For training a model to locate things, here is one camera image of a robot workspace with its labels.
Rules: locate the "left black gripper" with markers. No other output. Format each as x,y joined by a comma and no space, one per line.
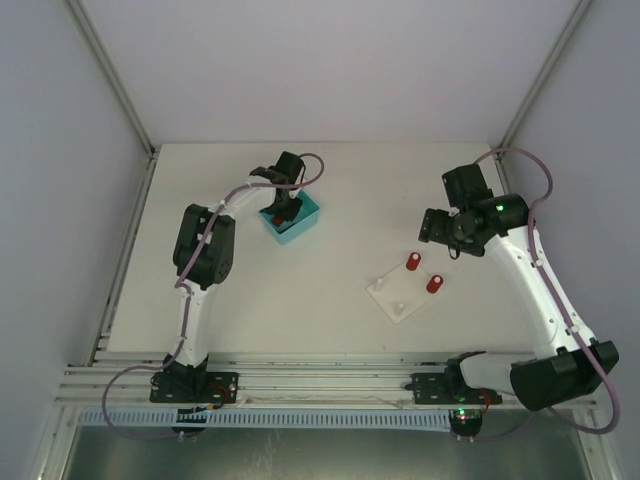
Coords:
284,204

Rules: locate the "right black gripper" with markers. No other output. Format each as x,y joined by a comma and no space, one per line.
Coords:
433,226

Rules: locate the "red large spring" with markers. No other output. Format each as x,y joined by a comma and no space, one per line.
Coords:
434,284

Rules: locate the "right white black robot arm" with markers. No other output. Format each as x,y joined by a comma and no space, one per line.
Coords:
568,359

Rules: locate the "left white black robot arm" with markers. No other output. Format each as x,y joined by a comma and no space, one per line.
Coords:
204,250

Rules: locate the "teal plastic bin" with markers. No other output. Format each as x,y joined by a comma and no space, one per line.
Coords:
307,218

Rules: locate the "white peg base plate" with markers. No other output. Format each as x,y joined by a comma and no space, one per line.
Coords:
401,292

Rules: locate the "right aluminium corner post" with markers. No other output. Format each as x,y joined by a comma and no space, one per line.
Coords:
551,63

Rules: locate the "aluminium corner post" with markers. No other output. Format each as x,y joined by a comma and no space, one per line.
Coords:
88,31
551,63

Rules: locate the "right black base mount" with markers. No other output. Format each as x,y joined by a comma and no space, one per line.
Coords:
449,387

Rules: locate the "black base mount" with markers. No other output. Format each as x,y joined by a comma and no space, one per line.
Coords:
449,387
194,386

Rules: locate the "left aluminium corner post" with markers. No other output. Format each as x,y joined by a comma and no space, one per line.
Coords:
88,31

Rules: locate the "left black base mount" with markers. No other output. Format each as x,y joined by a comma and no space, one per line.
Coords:
194,386

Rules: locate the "aluminium rail frame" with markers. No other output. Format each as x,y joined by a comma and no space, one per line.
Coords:
265,380

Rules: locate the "light blue cable duct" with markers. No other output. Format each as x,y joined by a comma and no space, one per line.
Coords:
410,420

